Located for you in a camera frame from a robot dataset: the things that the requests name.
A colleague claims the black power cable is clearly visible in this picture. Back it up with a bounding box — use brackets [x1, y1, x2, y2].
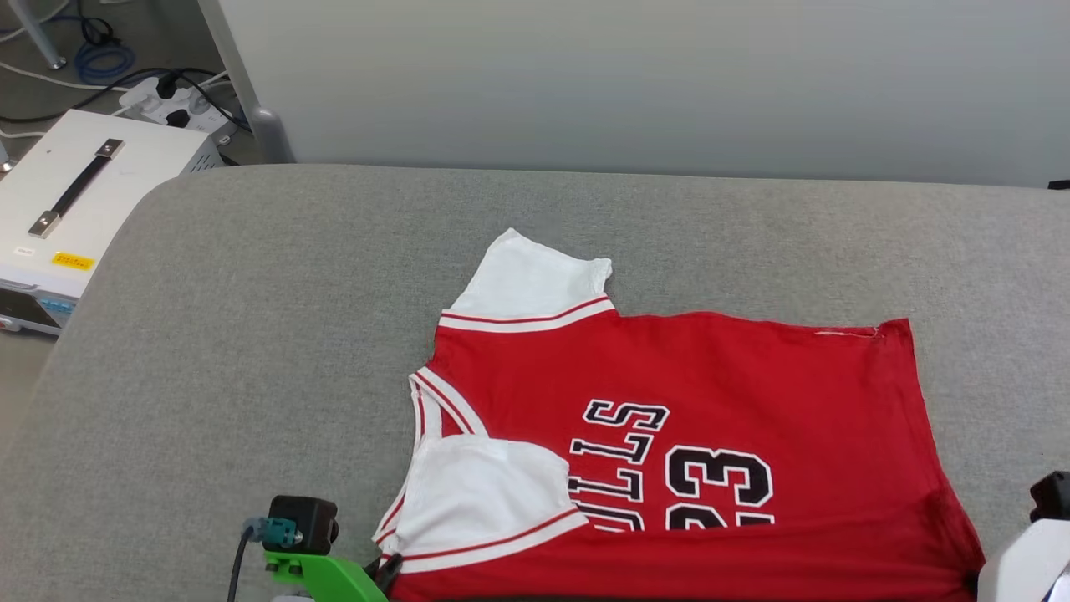
[0, 67, 252, 133]

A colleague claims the black strap handle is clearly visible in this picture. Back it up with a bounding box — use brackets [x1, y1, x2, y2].
[27, 137, 127, 240]

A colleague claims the left black cable teal connector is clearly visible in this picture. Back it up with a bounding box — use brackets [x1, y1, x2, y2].
[227, 516, 301, 602]

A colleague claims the white metal equipment box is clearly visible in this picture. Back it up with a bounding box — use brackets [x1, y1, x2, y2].
[0, 108, 226, 336]

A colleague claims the red white basketball jersey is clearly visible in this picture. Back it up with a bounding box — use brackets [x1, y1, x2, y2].
[371, 227, 988, 602]

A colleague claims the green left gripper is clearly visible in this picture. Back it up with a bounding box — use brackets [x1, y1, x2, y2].
[262, 549, 405, 602]

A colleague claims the blue coiled cable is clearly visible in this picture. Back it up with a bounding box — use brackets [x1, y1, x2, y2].
[73, 41, 137, 83]

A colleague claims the white power strip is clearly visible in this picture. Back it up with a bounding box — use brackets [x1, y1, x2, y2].
[119, 73, 240, 144]

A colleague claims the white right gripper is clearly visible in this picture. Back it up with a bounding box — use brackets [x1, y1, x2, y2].
[976, 518, 1070, 602]

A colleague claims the grey partition leg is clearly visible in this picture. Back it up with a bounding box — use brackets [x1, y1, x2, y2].
[196, 0, 296, 165]

